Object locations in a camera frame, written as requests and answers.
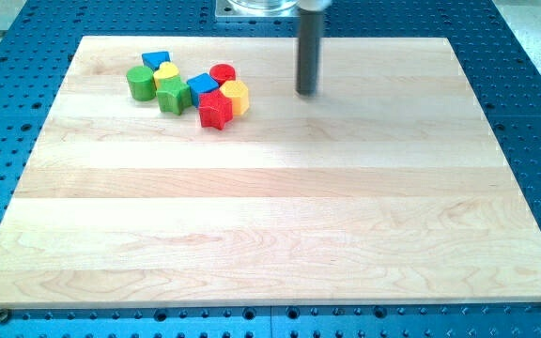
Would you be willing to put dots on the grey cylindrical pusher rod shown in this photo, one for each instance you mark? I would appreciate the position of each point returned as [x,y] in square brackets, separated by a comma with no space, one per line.
[310,33]

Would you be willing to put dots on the left board clamp screw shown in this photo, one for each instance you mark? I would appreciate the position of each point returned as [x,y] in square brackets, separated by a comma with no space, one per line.
[5,316]

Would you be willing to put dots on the blue triangle block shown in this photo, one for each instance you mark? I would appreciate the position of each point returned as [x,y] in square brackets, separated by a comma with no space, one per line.
[153,60]

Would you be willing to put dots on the light wooden board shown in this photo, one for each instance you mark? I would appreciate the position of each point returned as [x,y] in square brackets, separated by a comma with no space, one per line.
[388,187]

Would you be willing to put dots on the yellow heart block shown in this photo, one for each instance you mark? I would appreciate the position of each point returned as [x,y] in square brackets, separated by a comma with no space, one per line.
[167,70]

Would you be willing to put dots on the red star block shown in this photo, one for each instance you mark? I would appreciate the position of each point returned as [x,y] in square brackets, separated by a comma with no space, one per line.
[215,109]

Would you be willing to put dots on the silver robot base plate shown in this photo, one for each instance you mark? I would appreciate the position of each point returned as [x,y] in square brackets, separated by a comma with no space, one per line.
[255,8]

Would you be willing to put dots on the green star block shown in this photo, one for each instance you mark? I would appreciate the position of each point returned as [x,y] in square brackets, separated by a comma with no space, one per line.
[174,96]

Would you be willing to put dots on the green cylinder block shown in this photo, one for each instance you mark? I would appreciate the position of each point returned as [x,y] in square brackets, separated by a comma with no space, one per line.
[141,83]

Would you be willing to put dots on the blue perforated table plate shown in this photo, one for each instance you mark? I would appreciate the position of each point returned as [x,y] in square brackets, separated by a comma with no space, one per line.
[40,40]

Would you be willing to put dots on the red cylinder block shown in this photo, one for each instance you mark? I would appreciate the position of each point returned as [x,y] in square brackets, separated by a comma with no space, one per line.
[222,73]

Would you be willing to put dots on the yellow hexagon block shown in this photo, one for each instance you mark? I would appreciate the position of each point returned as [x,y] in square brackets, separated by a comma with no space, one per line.
[238,92]

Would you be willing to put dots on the blue cube block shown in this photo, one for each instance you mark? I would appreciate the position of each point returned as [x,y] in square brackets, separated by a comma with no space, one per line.
[201,84]

